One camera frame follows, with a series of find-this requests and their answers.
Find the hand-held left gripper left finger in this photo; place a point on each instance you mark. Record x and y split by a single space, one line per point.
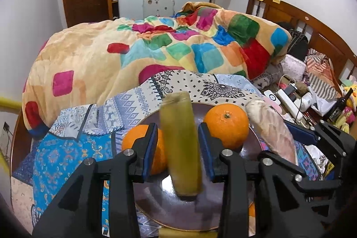
147 150

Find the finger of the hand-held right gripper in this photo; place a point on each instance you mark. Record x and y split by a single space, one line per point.
302 134
281 161

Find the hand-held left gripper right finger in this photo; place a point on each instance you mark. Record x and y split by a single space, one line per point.
207 153

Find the beige bread loaf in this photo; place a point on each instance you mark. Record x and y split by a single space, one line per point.
274 132

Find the green sugarcane piece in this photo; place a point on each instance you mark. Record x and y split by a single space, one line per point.
180 143

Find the dark round plate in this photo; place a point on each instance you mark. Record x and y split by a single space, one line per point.
167 201

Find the orange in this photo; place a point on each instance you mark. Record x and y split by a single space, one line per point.
251 213
160 151
227 128

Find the white power strip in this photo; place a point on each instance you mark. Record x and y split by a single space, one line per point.
288 104

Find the dark wine bottle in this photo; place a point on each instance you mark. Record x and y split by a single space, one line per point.
336 109

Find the white charger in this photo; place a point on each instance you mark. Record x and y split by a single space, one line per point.
271 95

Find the yellow plush toy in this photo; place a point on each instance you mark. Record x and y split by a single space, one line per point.
350 107

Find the striped cloth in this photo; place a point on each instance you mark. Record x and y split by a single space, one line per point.
323 79

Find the pink pillow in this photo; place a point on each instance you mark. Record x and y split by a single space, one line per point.
294 68

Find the blue patterned bed sheet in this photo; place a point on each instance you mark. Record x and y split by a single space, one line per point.
69 148

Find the yellow-green sugarcane piece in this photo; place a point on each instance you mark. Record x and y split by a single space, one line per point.
189 233

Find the black bag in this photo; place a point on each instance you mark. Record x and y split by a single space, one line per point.
297 42

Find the colourful patchwork blanket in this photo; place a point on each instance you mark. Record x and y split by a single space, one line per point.
111 59

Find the wooden headboard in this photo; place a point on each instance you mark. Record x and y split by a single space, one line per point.
301 17

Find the white boxy appliance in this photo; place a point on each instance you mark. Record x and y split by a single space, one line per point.
158 5

